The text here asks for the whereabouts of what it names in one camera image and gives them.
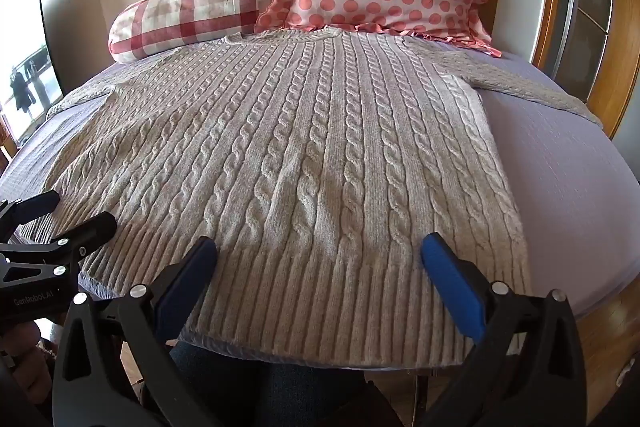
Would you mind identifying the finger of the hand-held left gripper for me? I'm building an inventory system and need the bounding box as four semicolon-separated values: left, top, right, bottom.
0;190;61;240
0;212;118;287

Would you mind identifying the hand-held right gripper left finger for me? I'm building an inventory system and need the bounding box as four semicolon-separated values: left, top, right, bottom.
52;236;219;427

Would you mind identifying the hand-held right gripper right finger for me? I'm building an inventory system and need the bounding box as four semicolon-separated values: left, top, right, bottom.
420;232;587;427

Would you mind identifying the grey cable-knit sweater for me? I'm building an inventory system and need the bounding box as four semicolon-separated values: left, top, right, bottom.
47;26;604;369

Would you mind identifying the person's left hand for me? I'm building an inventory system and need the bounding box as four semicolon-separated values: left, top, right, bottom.
0;322;42;360

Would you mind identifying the person's jeans leg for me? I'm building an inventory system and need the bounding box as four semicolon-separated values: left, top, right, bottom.
170;341;373;427

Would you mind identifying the lavender bed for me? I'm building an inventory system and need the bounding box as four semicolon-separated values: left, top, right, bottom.
0;49;640;323

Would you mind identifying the red checked pillow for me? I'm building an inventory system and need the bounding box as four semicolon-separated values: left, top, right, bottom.
108;0;274;66

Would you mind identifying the wooden headboard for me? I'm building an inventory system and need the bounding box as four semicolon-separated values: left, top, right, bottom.
492;0;640;142

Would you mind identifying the wall poster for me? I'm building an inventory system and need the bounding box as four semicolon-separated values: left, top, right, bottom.
0;0;64;148

